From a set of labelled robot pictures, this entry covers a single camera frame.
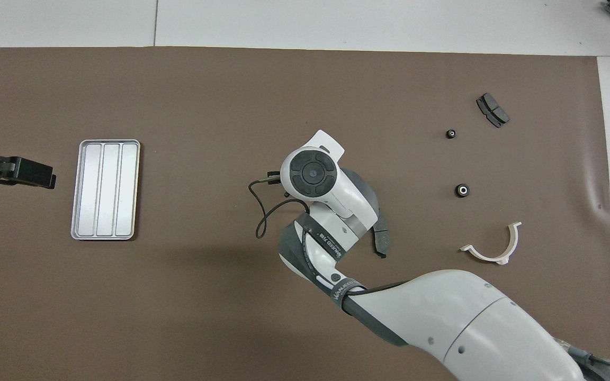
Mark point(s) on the small black bearing gear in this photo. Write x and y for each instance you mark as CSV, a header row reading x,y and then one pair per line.
x,y
450,133

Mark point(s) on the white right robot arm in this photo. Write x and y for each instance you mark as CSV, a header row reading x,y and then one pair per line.
x,y
442,317

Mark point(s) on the silver metal tray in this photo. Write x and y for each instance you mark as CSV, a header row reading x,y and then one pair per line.
x,y
105,190

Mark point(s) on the brown table mat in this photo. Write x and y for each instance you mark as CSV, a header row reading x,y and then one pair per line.
x,y
204,95

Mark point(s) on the dark grey curved brake pad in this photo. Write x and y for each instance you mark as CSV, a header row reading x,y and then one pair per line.
x,y
383,241

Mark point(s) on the dark grey split brake pad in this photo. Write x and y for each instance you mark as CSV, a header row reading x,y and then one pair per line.
x,y
493,110

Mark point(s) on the white semicircular bracket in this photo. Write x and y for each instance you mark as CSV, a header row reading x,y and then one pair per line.
x,y
487,258

